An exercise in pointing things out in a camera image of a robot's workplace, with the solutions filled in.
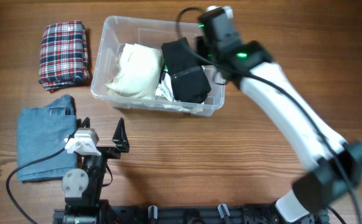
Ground white shirt with green tag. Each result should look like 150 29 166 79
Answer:
155 65 211 104

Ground cream cloth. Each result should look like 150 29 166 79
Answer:
105 44 162 100

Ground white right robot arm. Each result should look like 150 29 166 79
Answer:
197 36 362 223

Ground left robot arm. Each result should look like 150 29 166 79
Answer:
53 118 129 224

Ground folded blue denim jeans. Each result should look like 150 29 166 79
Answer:
17 95 77 182

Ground red blue plaid cloth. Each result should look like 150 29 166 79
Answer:
39 21 90 92

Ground black garment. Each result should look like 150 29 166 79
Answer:
161 37 211 103

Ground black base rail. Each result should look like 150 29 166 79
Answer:
52 202 330 224

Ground clear plastic storage bin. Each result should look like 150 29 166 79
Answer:
91 16 225 116

